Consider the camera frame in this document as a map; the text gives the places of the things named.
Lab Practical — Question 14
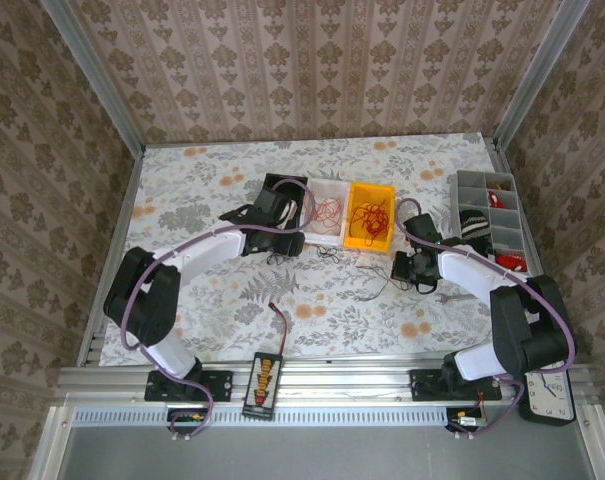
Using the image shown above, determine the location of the orange cable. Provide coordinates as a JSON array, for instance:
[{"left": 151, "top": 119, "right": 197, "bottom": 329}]
[{"left": 311, "top": 196, "right": 345, "bottom": 234}]

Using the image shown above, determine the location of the red cable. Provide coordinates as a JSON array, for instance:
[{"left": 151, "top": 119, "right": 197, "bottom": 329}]
[{"left": 350, "top": 199, "right": 390, "bottom": 248}]

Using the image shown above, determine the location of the silver wrench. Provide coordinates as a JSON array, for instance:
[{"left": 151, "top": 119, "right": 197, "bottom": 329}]
[{"left": 435, "top": 293, "right": 477, "bottom": 307}]

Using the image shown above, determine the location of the white plastic bin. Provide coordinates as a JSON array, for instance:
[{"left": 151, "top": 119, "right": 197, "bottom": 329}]
[{"left": 304, "top": 178, "right": 353, "bottom": 249}]

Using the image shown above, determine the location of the black white striped cloth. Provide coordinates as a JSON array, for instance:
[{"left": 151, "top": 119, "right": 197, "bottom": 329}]
[{"left": 458, "top": 209, "right": 493, "bottom": 247}]

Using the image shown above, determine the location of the large red item in organizer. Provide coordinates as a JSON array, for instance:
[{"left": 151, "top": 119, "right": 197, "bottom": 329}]
[{"left": 495, "top": 251, "right": 527, "bottom": 273}]

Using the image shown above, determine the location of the grey compartment organizer box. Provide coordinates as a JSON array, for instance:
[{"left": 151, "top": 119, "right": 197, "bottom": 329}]
[{"left": 454, "top": 169, "right": 528, "bottom": 262}]

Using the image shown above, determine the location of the yellow plastic bin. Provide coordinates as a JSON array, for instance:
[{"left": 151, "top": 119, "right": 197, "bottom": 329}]
[{"left": 342, "top": 182, "right": 398, "bottom": 254}]

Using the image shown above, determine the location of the black board with yellow connectors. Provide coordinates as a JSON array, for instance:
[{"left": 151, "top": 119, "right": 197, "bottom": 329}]
[{"left": 241, "top": 351, "right": 284, "bottom": 419}]

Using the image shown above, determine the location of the black white analog clock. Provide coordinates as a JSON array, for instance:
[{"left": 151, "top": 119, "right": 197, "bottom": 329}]
[{"left": 518, "top": 367, "right": 578, "bottom": 427}]

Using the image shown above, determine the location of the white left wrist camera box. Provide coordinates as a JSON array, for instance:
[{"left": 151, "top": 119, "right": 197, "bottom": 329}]
[{"left": 281, "top": 198, "right": 303, "bottom": 229}]

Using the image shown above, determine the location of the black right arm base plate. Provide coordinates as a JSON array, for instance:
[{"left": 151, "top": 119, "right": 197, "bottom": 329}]
[{"left": 410, "top": 367, "right": 503, "bottom": 403}]

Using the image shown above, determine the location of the red black lead wire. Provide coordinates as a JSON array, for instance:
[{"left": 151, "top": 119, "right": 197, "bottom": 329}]
[{"left": 270, "top": 301, "right": 291, "bottom": 356}]

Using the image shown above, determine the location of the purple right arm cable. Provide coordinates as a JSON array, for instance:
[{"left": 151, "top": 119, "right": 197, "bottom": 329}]
[{"left": 394, "top": 198, "right": 578, "bottom": 442}]

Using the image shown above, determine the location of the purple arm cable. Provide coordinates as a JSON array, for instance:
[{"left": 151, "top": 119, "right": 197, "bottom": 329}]
[
  {"left": 394, "top": 198, "right": 578, "bottom": 442},
  {"left": 119, "top": 178, "right": 317, "bottom": 442}
]

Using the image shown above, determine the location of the aluminium rail frame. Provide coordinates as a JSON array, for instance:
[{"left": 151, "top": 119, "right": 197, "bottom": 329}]
[{"left": 56, "top": 355, "right": 599, "bottom": 407}]

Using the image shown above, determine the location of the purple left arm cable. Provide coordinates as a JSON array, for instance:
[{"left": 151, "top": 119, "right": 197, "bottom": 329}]
[{"left": 119, "top": 178, "right": 317, "bottom": 442}]

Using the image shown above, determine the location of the slotted grey cable duct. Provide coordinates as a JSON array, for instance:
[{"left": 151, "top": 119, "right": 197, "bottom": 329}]
[{"left": 71, "top": 405, "right": 449, "bottom": 427}]

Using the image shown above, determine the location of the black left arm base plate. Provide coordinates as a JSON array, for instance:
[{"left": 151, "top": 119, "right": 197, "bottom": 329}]
[{"left": 144, "top": 368, "right": 234, "bottom": 403}]

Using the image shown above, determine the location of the left aluminium frame post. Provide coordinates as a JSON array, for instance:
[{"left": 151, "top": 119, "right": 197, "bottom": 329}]
[{"left": 40, "top": 0, "right": 148, "bottom": 154}]

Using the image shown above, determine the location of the aluminium frame post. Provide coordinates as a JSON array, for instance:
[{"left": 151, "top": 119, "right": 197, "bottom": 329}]
[
  {"left": 493, "top": 0, "right": 579, "bottom": 150},
  {"left": 40, "top": 0, "right": 148, "bottom": 154}
]

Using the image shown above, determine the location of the right aluminium frame post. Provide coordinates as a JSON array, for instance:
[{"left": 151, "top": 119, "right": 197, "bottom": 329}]
[{"left": 493, "top": 0, "right": 579, "bottom": 150}]

